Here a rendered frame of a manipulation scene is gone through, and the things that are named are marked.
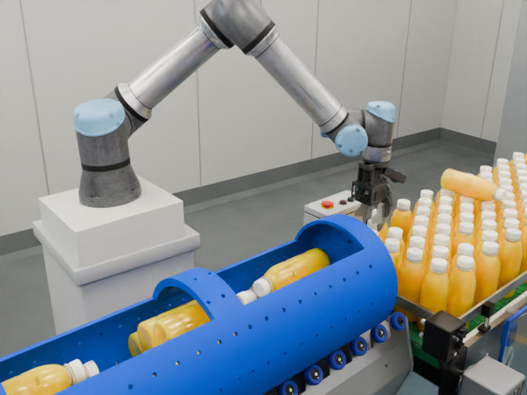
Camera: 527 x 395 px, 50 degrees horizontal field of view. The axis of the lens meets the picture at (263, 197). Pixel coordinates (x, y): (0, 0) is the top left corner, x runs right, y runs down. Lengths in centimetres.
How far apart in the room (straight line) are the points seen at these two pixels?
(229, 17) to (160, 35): 274
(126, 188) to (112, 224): 12
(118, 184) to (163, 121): 276
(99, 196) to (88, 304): 25
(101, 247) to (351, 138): 62
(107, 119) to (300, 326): 64
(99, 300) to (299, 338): 51
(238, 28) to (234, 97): 313
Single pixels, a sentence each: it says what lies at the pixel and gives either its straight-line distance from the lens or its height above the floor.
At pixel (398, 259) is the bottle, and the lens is 154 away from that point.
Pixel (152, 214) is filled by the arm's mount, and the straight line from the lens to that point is 134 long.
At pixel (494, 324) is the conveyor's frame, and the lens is 165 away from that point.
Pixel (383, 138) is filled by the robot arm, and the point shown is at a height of 136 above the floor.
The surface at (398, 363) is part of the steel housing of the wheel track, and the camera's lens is 149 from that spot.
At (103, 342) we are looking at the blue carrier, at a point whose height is 109.
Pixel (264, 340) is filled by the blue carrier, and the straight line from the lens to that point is 105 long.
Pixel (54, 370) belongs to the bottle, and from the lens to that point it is 105.
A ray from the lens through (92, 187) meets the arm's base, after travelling 140.
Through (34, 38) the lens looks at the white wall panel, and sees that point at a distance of 372.
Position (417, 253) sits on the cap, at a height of 110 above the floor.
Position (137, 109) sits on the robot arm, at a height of 144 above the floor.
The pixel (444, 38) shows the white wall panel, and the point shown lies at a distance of 613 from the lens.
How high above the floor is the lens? 178
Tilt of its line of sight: 23 degrees down
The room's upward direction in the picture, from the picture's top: 1 degrees clockwise
